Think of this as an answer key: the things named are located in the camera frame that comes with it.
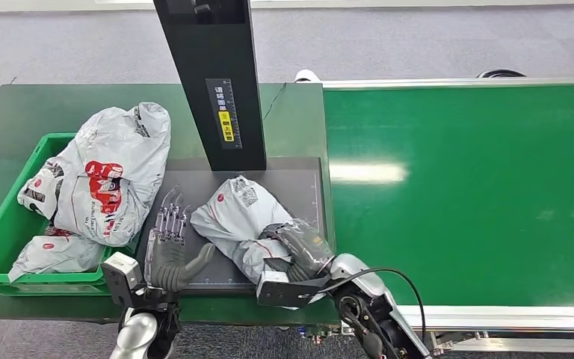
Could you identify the white poly mailer with red line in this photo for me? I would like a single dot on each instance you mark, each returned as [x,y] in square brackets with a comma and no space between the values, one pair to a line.
[240,213]

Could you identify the small white mailer bag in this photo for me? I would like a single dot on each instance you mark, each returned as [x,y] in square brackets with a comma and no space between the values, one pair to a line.
[61,253]

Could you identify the metal connector bracket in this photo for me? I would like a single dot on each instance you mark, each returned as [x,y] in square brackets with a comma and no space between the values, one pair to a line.
[321,333]

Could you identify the green conveyor belt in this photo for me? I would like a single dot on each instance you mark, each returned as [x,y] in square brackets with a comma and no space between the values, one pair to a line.
[465,198]

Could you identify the white conveyor roller end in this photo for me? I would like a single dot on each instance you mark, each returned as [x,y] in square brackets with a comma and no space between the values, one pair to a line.
[307,76]

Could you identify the large white mailer red print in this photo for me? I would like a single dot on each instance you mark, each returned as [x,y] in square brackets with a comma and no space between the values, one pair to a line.
[118,148]

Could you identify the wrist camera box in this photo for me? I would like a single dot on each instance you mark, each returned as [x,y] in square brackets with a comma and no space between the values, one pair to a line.
[121,277]
[287,293]

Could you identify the black scanner column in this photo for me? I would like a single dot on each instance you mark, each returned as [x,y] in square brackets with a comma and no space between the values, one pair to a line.
[203,49]

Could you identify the black scanner base plate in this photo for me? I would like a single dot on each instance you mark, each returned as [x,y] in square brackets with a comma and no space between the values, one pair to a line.
[297,188]

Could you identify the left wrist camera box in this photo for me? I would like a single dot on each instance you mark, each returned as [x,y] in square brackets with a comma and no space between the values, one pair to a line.
[121,277]

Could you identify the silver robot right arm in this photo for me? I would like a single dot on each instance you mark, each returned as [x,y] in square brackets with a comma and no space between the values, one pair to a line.
[371,307]

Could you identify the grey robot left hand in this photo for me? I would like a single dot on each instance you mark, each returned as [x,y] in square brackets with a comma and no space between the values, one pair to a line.
[165,270]

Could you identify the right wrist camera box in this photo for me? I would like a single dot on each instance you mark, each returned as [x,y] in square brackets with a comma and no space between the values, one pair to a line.
[287,293]

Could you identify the black round object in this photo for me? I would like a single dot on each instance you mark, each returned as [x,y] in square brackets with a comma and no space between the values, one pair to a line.
[501,73]

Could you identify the aluminium conveyor frame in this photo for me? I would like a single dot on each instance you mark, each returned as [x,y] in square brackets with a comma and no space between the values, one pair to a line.
[515,318]

